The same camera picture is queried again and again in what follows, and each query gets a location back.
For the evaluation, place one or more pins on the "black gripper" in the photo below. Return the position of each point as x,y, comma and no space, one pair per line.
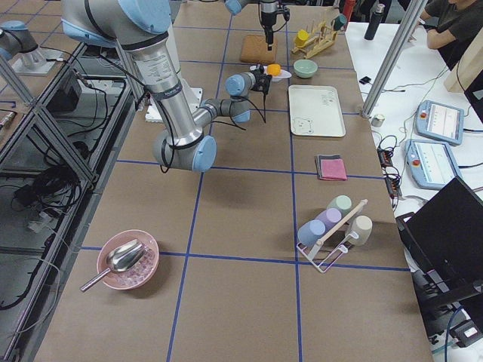
261,80
267,19

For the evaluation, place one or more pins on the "orange fruit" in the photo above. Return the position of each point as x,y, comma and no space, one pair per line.
273,69

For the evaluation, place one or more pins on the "white round plate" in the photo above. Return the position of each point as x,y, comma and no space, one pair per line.
283,75

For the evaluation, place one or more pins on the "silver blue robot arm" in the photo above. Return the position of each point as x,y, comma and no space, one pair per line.
140,28
236,6

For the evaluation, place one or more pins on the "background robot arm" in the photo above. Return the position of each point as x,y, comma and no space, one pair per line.
16,39

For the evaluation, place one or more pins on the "cream bear tray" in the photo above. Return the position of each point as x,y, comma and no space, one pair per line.
315,111

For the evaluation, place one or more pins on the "brown wooden cutting board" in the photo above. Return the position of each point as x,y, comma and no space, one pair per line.
255,50

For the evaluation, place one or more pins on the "yellow cup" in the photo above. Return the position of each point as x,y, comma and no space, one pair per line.
301,38

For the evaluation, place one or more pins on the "wooden dish rack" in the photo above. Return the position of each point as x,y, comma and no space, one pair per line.
321,37

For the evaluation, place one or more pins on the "green bowl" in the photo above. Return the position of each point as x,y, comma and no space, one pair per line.
305,68

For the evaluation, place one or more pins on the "dark green cup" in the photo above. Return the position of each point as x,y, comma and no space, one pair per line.
339,22

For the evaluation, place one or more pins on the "grey cloth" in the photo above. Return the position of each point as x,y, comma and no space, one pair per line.
318,159

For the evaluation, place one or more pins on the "black water bottle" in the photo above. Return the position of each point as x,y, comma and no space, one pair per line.
375,21

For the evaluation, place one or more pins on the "pink cloth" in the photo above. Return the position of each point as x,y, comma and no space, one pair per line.
333,169

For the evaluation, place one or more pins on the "small metal can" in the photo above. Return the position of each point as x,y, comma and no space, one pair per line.
377,120

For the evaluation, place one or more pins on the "light green cup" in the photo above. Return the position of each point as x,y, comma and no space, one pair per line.
343,203

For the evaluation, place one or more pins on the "purple cup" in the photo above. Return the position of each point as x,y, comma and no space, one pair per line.
330,217

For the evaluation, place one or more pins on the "blue cup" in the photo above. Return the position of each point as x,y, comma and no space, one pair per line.
310,232

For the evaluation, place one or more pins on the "black power strip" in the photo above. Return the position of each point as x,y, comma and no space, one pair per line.
391,175

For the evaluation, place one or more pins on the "beige mug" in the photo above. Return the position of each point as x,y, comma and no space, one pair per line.
359,230

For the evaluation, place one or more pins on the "upper teach pendant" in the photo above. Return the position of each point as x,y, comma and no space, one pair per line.
438,121

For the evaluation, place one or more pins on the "teach pendant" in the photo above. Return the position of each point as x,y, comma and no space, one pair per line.
438,121
431,163

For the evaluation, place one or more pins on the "person in dark shirt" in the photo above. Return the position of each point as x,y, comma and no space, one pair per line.
458,24

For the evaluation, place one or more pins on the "lower teach pendant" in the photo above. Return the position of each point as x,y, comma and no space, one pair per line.
431,163

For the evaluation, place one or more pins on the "metal scoop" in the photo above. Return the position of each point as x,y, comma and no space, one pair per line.
119,260

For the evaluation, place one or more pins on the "pink bowl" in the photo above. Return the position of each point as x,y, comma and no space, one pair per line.
137,266

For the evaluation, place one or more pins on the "black laptop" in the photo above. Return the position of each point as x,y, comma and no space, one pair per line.
444,237

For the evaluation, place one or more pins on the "aluminium frame post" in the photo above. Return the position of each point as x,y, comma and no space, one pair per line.
402,35

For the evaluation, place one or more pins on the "white wire cup rack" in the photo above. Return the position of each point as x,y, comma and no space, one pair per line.
334,244

